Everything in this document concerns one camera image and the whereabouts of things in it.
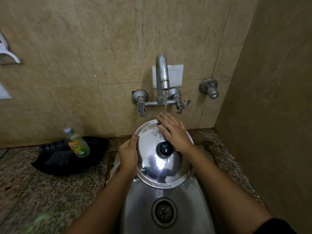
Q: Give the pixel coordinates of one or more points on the person's right fingers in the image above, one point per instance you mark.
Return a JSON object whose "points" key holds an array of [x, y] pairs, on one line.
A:
{"points": [[167, 125]]}

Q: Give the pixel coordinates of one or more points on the chrome wall valve knob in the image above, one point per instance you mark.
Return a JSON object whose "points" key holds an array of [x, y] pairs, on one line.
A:
{"points": [[210, 88]]}

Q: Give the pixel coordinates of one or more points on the clear dish soap bottle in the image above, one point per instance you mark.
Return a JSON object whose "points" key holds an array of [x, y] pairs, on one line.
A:
{"points": [[79, 144]]}

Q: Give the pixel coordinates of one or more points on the person's left forearm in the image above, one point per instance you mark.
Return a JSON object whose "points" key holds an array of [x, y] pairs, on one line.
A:
{"points": [[107, 204]]}

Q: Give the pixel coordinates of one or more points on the person's right hand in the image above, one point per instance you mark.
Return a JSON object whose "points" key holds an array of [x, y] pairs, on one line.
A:
{"points": [[176, 136]]}

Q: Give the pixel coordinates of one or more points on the stainless steel sink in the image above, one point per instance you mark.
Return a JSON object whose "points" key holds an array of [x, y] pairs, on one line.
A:
{"points": [[192, 207]]}

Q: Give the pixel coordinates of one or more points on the black plastic tray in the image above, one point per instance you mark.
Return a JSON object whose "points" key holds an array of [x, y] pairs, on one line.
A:
{"points": [[95, 151]]}

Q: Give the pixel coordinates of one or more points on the dark scrub pad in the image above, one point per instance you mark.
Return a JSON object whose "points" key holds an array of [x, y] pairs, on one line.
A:
{"points": [[58, 159]]}

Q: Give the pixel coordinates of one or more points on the steel pot lid black knob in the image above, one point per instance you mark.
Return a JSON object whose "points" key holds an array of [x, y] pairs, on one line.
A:
{"points": [[153, 165]]}

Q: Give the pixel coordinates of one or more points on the white wall switch plate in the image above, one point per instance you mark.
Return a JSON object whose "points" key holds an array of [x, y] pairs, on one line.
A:
{"points": [[175, 75]]}

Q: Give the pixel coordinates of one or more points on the chrome wall faucet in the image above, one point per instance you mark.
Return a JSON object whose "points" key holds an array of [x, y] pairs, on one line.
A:
{"points": [[162, 75]]}

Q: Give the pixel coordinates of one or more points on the white wall holder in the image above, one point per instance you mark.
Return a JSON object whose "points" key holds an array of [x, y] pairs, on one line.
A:
{"points": [[6, 52]]}

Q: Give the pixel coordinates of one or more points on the person's left thumb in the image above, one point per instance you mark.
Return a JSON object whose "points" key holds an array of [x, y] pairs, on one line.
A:
{"points": [[135, 141]]}

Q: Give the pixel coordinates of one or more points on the black sleeve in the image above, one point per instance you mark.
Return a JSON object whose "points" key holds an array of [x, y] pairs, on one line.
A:
{"points": [[275, 227]]}

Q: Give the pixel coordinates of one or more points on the person's right forearm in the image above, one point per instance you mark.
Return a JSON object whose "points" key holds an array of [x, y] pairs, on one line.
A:
{"points": [[224, 192]]}

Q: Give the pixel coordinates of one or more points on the metal sink drain strainer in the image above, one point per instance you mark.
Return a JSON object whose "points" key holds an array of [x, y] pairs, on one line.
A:
{"points": [[164, 212]]}

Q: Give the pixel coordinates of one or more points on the person's left hand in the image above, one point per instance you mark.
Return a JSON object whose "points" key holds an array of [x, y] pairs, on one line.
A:
{"points": [[128, 155]]}

